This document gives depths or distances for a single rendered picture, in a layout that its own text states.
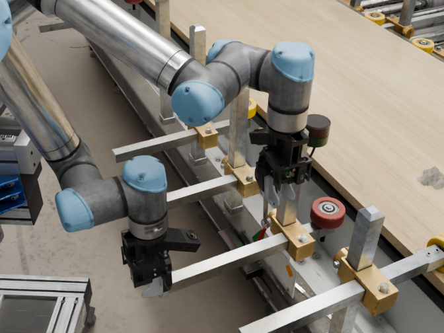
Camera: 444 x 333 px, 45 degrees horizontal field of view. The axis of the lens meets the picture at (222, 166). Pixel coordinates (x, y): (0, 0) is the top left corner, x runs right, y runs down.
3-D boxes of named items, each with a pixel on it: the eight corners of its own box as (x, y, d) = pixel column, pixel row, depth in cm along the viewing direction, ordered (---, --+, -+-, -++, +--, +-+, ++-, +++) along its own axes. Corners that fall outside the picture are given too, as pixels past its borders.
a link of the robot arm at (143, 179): (111, 158, 96) (156, 147, 99) (117, 205, 102) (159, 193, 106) (125, 185, 90) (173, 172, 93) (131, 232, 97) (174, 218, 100)
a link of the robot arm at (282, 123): (259, 98, 100) (297, 90, 103) (258, 119, 103) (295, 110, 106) (281, 119, 94) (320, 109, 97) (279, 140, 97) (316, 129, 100)
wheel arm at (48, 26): (41, 35, 224) (39, 25, 222) (39, 32, 227) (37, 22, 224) (140, 18, 240) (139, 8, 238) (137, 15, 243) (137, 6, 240)
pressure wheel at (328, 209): (318, 256, 130) (324, 221, 123) (299, 234, 136) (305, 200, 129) (345, 246, 133) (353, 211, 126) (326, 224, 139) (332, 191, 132)
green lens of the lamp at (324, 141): (310, 150, 114) (311, 141, 113) (295, 135, 119) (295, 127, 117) (333, 143, 117) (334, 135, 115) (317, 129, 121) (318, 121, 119)
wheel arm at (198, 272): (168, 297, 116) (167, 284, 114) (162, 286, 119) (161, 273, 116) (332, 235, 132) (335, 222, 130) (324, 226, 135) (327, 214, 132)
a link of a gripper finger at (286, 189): (284, 218, 112) (289, 184, 106) (269, 200, 116) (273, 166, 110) (297, 213, 113) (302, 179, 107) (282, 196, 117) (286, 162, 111)
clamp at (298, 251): (295, 262, 125) (297, 247, 122) (265, 225, 135) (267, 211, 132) (314, 254, 127) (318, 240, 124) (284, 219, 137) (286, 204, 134)
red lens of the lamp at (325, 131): (311, 141, 113) (312, 132, 112) (296, 126, 117) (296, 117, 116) (335, 133, 115) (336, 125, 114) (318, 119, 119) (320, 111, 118)
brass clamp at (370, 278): (370, 318, 102) (376, 300, 98) (328, 268, 111) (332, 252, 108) (396, 306, 104) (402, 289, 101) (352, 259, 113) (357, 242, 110)
